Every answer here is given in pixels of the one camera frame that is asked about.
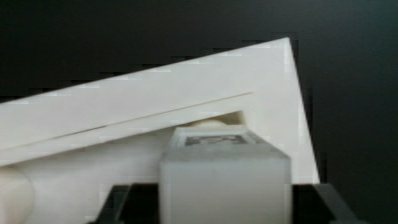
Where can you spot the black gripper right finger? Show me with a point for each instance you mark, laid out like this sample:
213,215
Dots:
319,207

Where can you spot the white square tabletop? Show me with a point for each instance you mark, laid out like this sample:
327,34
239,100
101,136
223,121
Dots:
83,135

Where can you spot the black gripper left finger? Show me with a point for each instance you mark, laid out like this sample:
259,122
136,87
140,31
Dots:
129,207

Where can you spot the white table leg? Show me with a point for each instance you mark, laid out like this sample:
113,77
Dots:
223,178

